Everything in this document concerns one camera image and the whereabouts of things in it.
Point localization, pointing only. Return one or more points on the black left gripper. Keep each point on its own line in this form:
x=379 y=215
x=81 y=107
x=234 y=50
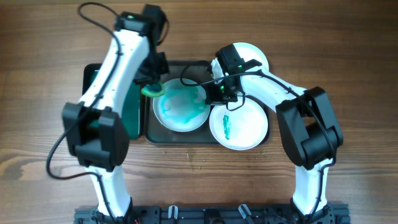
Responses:
x=152 y=78

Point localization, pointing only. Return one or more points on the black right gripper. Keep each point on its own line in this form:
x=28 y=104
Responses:
x=214 y=95

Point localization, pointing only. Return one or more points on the green and yellow sponge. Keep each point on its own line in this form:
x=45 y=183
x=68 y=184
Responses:
x=153 y=90

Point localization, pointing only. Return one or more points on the white plate with green smear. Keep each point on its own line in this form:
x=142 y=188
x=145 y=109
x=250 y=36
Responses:
x=182 y=108

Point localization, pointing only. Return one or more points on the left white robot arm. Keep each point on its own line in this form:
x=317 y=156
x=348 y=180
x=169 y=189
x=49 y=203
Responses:
x=94 y=129

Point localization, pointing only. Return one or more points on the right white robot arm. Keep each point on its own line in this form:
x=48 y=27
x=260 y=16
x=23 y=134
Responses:
x=309 y=131

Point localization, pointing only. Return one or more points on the dark grey serving tray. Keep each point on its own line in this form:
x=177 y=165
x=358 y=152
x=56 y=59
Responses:
x=158 y=134

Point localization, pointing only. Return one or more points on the black tub of green water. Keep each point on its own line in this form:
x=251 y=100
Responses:
x=132 y=108

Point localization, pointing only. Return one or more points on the black mounting rail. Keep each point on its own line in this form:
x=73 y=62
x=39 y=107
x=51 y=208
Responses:
x=276 y=213

